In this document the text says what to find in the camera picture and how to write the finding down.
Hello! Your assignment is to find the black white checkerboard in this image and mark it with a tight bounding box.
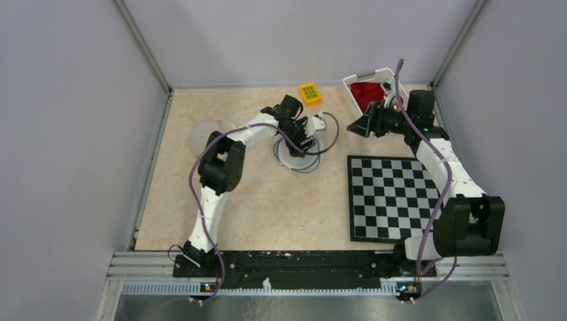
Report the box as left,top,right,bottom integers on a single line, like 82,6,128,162
346,155,440,243

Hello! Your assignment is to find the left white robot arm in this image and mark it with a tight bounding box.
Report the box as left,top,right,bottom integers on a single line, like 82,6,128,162
175,95,326,277

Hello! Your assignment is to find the white toothed cable strip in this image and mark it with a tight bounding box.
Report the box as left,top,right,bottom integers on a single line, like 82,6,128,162
122,280,399,297

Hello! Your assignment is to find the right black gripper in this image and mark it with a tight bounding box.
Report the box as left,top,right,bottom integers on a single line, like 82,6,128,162
346,100,413,138

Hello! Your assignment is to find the yellow toy block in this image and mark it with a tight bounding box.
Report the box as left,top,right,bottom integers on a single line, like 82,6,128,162
299,82,322,107

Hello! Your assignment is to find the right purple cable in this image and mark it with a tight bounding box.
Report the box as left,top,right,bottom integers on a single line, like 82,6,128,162
393,58,458,304

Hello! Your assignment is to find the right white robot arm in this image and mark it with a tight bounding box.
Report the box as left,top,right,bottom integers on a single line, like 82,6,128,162
346,90,505,276

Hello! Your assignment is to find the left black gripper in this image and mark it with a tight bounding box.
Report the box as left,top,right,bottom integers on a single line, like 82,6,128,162
279,116,314,158

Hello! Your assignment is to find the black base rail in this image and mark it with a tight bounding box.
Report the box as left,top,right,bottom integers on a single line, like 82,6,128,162
173,249,416,290

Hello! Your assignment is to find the white plastic basket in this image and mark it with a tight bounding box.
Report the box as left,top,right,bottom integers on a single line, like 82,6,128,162
342,68,400,119

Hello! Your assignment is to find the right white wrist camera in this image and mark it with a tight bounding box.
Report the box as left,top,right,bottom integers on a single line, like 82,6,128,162
380,80,395,96

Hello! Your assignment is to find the red satin bra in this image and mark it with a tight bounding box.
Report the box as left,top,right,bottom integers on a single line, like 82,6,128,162
350,82,386,114

